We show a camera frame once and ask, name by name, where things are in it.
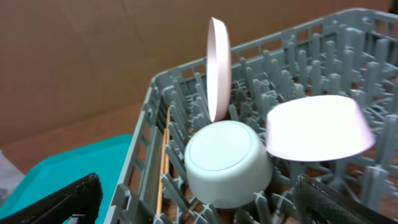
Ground wooden chopstick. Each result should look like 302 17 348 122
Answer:
164 108 171 174
156 129 170 216

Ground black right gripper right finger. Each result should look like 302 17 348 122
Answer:
294 175 397 224

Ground cardboard backdrop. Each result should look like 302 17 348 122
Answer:
1 0 390 143

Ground teal plastic tray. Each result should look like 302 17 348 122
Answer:
1 134 132 223

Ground grey bowl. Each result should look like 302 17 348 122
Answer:
184 121 273 209

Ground grey dish rack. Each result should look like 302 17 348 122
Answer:
104 8 397 223

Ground large white plate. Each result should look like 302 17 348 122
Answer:
206 17 232 123

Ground clear plastic bin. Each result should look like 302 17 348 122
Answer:
0 151 25 205

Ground small white plate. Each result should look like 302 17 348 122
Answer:
266 95 376 162

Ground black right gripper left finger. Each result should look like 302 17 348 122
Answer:
1 173 103 224

